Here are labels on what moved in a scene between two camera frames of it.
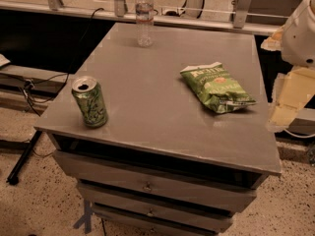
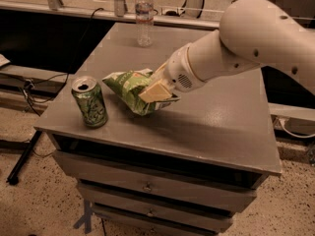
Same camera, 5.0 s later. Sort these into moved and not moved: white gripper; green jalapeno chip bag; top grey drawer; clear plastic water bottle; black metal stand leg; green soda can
Moved: white gripper; green jalapeno chip bag
Not moved: black metal stand leg; green soda can; top grey drawer; clear plastic water bottle
